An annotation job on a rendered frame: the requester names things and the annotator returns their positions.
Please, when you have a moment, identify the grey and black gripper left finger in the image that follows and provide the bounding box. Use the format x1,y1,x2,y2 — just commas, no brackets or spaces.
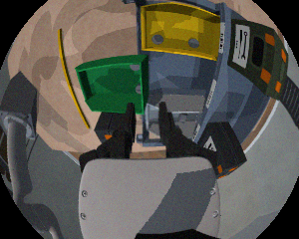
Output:
79,103,137,173

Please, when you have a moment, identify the grey metal disc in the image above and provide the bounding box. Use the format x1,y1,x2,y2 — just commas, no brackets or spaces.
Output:
151,35,163,45
136,84,141,94
188,39,199,48
130,65,140,71

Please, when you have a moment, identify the yellow open bin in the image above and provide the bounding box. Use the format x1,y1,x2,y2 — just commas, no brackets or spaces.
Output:
141,2,220,61

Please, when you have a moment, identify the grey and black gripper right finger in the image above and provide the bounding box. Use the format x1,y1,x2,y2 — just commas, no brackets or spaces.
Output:
158,102,217,172

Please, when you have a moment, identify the green bin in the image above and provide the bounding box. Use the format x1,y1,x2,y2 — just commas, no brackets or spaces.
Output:
75,55,149,115

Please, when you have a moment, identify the yellow vertical bar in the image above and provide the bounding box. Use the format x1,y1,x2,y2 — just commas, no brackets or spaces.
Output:
58,29,90,128

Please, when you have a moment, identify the dark blue metal shelf rack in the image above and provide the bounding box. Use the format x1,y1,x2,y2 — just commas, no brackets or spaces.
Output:
122,0,270,145

